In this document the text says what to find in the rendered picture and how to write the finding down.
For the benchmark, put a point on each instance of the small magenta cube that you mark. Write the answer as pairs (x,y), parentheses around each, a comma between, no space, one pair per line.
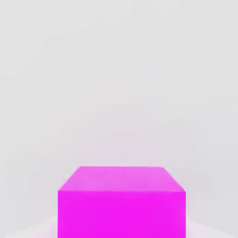
(121,208)

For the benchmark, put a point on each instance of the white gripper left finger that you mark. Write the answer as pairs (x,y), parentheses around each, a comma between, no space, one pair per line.
(41,231)

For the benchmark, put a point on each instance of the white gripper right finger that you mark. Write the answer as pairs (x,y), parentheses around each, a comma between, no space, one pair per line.
(201,232)

